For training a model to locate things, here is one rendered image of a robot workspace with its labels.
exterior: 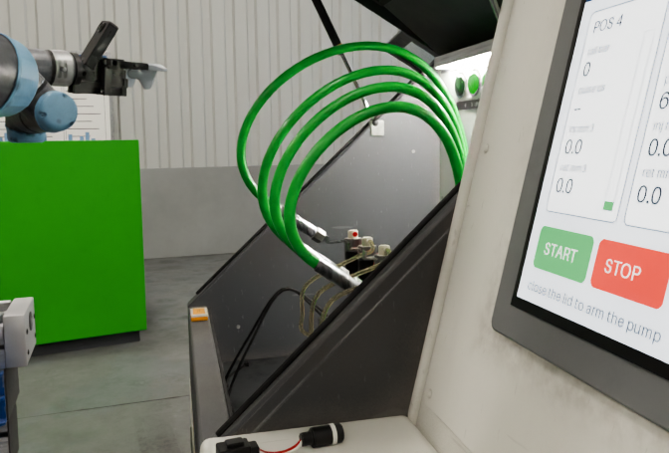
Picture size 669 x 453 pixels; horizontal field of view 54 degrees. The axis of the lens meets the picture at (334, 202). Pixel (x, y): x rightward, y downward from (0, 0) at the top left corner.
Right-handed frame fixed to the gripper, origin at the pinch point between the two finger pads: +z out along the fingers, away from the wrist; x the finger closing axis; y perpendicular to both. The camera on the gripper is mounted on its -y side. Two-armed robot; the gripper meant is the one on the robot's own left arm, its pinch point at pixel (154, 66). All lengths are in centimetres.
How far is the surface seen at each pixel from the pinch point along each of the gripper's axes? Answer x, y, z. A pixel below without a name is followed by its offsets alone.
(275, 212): 78, 17, -26
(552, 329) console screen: 121, 16, -34
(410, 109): 91, 2, -16
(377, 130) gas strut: 51, 9, 23
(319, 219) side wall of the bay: 47, 28, 13
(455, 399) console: 111, 28, -30
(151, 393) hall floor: -135, 165, 79
